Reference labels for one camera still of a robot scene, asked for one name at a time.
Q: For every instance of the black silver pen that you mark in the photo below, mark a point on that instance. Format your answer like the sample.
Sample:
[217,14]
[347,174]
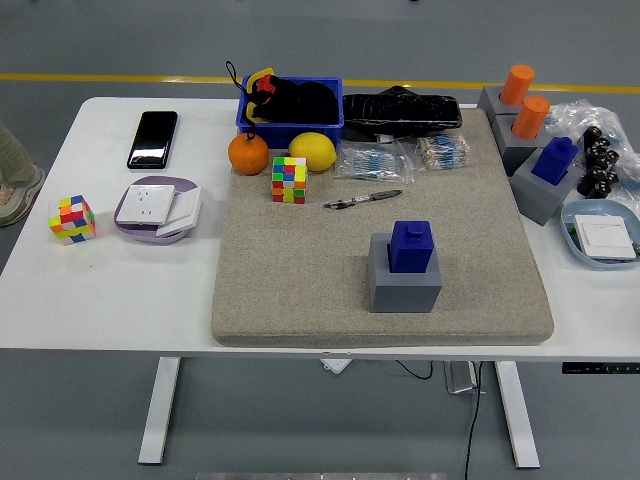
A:
[362,199]

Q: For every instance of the dark brown knob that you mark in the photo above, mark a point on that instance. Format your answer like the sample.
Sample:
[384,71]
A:
[595,159]
[593,134]
[611,178]
[586,186]
[600,147]
[596,174]
[611,158]
[601,189]

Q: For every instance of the white wall socket panel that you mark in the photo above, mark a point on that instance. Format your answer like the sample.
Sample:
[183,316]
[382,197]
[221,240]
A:
[144,205]

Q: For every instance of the orange fruit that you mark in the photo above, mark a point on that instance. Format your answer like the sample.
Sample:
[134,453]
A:
[248,155]

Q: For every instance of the blue square seal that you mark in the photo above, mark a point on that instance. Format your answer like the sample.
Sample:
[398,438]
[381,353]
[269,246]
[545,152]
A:
[554,160]
[410,250]

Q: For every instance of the grey square seal holder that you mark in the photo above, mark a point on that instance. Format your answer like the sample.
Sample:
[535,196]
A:
[405,295]
[542,200]

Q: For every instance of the black fabric pouch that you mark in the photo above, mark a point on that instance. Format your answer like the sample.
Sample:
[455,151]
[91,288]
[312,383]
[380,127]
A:
[305,102]

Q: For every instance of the yellow lemon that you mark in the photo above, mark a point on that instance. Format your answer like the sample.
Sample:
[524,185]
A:
[312,151]

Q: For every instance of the yellow black tool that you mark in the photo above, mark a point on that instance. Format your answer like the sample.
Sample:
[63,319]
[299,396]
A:
[250,107]

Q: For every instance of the person's shoe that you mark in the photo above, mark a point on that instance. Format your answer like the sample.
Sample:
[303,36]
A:
[20,200]

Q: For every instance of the light blue plate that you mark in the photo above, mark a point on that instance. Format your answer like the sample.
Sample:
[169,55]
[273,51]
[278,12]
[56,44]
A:
[570,215]

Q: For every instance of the white table leg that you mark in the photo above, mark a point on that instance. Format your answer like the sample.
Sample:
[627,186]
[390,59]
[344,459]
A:
[159,410]
[517,415]

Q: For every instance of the person's leg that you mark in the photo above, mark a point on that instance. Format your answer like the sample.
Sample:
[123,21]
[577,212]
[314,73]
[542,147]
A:
[12,160]

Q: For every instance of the black table control panel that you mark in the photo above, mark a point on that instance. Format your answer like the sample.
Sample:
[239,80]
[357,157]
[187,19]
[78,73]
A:
[595,369]

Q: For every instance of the crumpled clear plastic bag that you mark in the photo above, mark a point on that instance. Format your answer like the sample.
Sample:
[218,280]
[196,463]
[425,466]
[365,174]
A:
[575,117]

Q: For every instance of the orange cylinder seal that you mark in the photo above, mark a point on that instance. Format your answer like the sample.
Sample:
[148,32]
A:
[517,85]
[530,117]

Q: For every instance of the white wall switch panel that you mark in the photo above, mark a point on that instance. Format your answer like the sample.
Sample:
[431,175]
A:
[604,236]
[181,215]

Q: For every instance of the multicoloured puzzle cube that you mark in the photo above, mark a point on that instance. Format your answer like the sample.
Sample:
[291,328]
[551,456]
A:
[72,220]
[288,181]

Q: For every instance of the blue plastic bin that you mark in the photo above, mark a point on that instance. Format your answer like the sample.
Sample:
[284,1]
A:
[300,133]

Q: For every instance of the purple plate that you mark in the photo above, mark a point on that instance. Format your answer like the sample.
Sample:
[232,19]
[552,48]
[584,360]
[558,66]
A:
[131,231]

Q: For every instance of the grey-brown mat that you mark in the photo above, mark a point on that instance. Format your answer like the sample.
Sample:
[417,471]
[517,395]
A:
[300,280]

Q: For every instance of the clear bracket under table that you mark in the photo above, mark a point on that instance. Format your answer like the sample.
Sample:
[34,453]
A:
[457,380]

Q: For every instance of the black smartphone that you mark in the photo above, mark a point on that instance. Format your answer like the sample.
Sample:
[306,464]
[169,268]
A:
[151,140]

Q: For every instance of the black keyboard in plastic wrap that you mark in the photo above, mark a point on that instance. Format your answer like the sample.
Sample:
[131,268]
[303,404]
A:
[400,112]

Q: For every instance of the clear bag of resistors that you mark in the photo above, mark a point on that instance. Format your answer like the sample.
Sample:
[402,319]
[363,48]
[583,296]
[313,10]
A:
[444,152]
[372,162]

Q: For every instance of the grey round-hole seal holder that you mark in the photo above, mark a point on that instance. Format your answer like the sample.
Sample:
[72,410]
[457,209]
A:
[509,150]
[488,102]

